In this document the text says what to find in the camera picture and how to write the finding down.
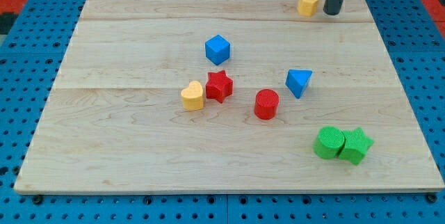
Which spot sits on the yellow hexagon block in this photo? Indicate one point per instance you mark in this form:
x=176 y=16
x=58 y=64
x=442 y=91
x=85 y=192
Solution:
x=307 y=8

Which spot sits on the red star block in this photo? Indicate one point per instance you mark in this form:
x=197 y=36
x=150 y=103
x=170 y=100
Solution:
x=219 y=86

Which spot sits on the yellow heart block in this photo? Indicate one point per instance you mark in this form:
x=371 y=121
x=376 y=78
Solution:
x=192 y=96

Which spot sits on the blue cube block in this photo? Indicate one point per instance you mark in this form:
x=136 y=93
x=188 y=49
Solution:
x=217 y=49

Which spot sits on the green star block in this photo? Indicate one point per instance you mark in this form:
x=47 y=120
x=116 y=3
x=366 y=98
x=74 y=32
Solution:
x=356 y=145

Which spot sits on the blue triangle block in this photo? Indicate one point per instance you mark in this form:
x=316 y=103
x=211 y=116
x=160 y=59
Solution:
x=297 y=81

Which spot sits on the green cylinder block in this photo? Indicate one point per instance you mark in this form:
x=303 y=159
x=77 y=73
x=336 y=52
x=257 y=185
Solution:
x=328 y=142

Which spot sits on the red cylinder block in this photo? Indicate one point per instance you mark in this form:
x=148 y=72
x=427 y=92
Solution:
x=266 y=104

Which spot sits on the light wooden board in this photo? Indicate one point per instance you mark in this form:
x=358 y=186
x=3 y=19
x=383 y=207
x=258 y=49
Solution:
x=114 y=122

